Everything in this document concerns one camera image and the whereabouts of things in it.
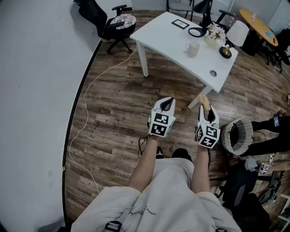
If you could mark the grey cloth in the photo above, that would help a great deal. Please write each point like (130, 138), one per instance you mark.
(251, 164)

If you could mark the white shade brass table lamp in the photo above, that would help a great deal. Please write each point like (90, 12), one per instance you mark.
(238, 34)

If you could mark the clear plastic bottle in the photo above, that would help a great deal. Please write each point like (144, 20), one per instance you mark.
(253, 17)

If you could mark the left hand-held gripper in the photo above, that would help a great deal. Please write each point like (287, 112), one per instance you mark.
(158, 127)

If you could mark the yellow round table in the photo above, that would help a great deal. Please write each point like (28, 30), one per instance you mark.
(260, 27)

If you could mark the black picture frame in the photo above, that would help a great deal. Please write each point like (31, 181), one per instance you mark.
(180, 24)

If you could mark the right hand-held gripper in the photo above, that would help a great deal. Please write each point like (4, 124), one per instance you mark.
(208, 136)

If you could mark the person's right forearm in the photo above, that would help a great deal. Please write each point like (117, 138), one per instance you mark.
(200, 170)

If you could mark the pink flowers in cream pot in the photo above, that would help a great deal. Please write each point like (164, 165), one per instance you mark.
(215, 34)

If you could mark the person's left shoe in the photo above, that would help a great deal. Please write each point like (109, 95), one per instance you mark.
(159, 153)

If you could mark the grey chair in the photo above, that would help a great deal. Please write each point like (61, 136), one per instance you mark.
(179, 5)

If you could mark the person's right shoe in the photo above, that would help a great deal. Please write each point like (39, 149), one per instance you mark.
(181, 154)

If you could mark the cream ceramic mug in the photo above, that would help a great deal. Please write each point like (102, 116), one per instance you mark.
(193, 49)

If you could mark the black high-back office chair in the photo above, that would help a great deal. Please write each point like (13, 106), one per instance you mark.
(95, 15)

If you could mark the white table leg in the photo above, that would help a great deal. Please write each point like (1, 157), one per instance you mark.
(199, 97)
(143, 59)

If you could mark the person's left forearm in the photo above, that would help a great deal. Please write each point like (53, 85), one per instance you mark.
(145, 163)

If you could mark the floral seat cushion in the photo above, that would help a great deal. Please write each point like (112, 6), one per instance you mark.
(123, 20)

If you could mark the person's shoe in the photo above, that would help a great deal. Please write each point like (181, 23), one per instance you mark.
(159, 153)
(181, 154)

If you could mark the black desk lamp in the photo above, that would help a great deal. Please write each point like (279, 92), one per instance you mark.
(205, 20)

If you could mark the grey pleated basket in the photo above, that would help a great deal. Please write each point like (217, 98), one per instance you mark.
(245, 131)

